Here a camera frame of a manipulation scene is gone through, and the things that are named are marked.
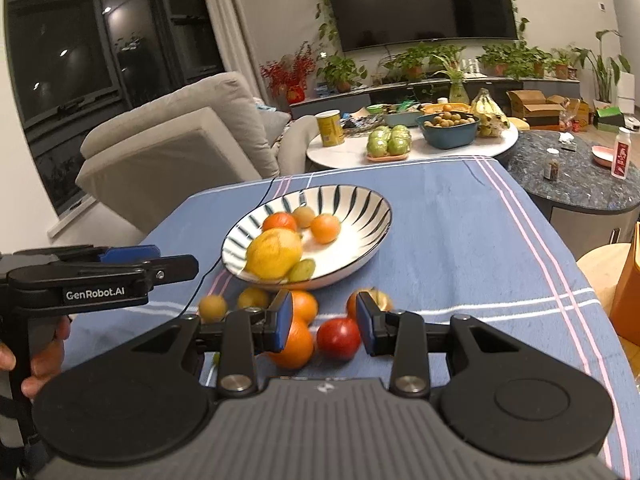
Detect pile of snack wrappers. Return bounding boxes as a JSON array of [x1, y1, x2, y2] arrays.
[[342, 112, 383, 136]]

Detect yellow lemon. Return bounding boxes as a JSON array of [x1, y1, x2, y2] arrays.
[[246, 228, 304, 281]]

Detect orange plastic basket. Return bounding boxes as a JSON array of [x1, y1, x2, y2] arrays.
[[420, 102, 472, 116]]

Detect white bottle red label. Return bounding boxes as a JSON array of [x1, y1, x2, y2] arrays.
[[611, 127, 633, 180]]

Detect yellow-red small apple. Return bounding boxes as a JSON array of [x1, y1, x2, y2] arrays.
[[346, 287, 395, 323]]

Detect beige armchair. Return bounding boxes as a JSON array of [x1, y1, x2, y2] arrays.
[[75, 71, 321, 233]]

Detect large wall television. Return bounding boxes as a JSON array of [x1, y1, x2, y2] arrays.
[[327, 0, 519, 52]]

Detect tall broad-leaf plant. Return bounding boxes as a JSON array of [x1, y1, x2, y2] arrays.
[[572, 30, 632, 103]]

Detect grey television console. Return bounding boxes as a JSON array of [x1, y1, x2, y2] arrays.
[[290, 76, 583, 121]]

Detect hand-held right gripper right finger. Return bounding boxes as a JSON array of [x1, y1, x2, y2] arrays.
[[355, 291, 525, 396]]

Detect round wooden stool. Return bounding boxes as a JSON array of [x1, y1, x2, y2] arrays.
[[576, 242, 633, 316]]

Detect small cardboard box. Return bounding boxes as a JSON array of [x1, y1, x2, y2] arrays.
[[560, 97, 593, 132]]

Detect teal plastic basket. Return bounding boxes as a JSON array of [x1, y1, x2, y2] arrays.
[[382, 107, 426, 127]]

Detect blue striped tablecloth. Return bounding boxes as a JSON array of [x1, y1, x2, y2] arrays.
[[65, 156, 640, 480]]

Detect white dark-striped ceramic bowl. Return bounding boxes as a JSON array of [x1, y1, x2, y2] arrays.
[[221, 185, 393, 292]]

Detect grey cushion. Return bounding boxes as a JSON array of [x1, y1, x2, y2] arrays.
[[260, 105, 293, 148]]

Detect small pale orange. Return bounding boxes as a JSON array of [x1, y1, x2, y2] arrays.
[[311, 213, 342, 245]]

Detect orange stand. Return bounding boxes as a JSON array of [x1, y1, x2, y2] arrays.
[[610, 222, 640, 346]]

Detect pack of green apples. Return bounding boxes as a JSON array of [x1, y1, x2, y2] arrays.
[[366, 125, 413, 162]]

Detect yellow can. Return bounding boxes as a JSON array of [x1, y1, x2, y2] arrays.
[[315, 110, 345, 147]]

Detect red apple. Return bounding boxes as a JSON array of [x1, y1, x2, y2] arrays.
[[316, 317, 362, 361]]

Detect white air purifier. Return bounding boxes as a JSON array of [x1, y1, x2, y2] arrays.
[[617, 71, 637, 111]]

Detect large open cardboard box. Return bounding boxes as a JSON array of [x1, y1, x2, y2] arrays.
[[506, 90, 568, 127]]

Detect leafy potted plant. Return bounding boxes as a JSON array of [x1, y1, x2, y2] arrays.
[[477, 42, 516, 77], [550, 47, 578, 80], [382, 42, 436, 81], [515, 45, 551, 79], [317, 52, 368, 93]]

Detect reddish mandarin orange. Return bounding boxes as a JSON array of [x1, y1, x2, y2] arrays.
[[262, 212, 298, 233]]

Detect teal bowl of longans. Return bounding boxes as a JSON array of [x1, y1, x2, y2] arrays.
[[416, 111, 481, 150]]

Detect large orange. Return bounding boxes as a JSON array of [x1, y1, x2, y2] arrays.
[[267, 317, 316, 370]]

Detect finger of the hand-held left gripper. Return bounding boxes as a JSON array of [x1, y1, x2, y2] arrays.
[[15, 244, 162, 266], [142, 254, 199, 285]]

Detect person's left hand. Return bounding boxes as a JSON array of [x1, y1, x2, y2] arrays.
[[0, 316, 72, 398]]

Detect white round coffee table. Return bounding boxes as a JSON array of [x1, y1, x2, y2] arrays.
[[306, 120, 520, 173]]

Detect yellow-brown longan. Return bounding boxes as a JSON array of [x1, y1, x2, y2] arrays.
[[236, 286, 271, 311], [198, 294, 229, 322]]

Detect red berry branches in vase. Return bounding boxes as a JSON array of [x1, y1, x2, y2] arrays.
[[260, 42, 316, 106]]

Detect black framed window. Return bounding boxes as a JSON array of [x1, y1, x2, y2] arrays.
[[2, 0, 226, 216]]

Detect green box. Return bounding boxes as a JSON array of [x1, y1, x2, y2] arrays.
[[592, 107, 626, 133]]

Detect dark marble round table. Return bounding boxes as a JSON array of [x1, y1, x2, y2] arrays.
[[507, 130, 640, 261]]

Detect glass vase with green plant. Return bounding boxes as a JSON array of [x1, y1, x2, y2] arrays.
[[430, 47, 473, 106]]

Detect bunch of bananas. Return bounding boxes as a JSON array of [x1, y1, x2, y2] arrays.
[[470, 88, 511, 128]]

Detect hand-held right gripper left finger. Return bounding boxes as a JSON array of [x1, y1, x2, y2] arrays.
[[129, 290, 295, 395]]

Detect white curtain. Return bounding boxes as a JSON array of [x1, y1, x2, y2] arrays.
[[197, 0, 261, 111]]

